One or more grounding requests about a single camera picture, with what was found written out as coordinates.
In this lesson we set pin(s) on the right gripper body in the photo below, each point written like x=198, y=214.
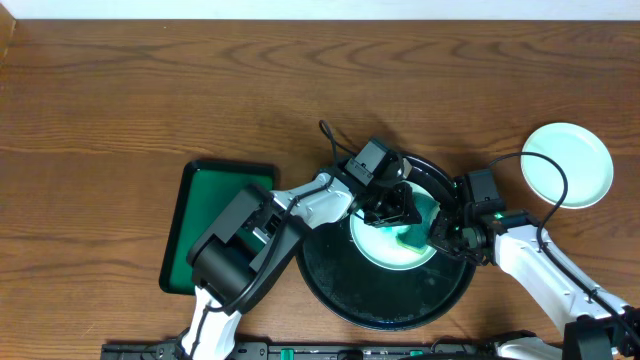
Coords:
x=452, y=236

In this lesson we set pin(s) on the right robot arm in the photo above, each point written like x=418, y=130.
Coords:
x=594, y=323

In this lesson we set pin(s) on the pale green plate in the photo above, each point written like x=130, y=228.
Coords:
x=379, y=245
x=560, y=152

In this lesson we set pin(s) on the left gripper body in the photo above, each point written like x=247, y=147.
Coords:
x=392, y=210

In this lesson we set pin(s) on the pale green plate front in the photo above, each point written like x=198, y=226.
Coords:
x=379, y=245

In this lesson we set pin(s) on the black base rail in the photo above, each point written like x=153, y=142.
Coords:
x=350, y=351

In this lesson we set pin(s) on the round black tray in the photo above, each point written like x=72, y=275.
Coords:
x=370, y=296

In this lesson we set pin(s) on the green scrub sponge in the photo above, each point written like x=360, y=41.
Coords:
x=415, y=237

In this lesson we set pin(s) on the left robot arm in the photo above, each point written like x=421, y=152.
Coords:
x=240, y=256

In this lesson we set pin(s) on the green rectangular tray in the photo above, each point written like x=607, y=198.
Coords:
x=207, y=186

